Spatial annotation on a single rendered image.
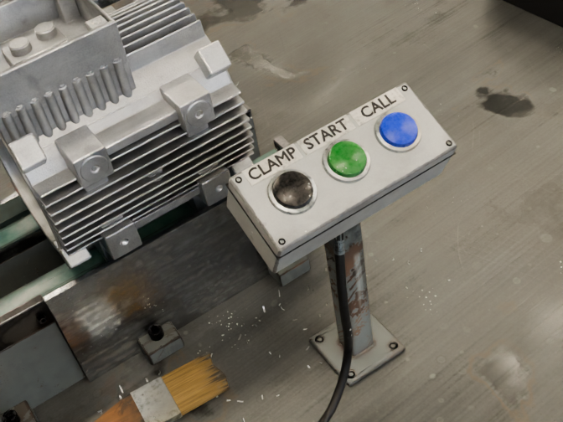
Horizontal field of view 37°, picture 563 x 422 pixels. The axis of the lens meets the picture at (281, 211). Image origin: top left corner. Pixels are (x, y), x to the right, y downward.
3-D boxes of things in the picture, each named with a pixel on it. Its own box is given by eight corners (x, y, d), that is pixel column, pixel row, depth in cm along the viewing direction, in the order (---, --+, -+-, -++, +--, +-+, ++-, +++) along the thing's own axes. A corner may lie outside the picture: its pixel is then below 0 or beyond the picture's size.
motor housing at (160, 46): (90, 304, 77) (14, 149, 63) (16, 195, 89) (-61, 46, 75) (270, 199, 83) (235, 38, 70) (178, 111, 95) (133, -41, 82)
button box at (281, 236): (273, 276, 65) (280, 251, 60) (224, 205, 67) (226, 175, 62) (442, 174, 70) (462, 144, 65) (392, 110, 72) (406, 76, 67)
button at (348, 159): (339, 191, 64) (343, 181, 62) (317, 161, 65) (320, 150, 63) (370, 172, 65) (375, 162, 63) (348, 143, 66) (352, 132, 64)
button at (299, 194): (285, 223, 62) (288, 213, 61) (263, 191, 63) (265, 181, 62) (318, 203, 63) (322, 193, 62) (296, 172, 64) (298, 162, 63)
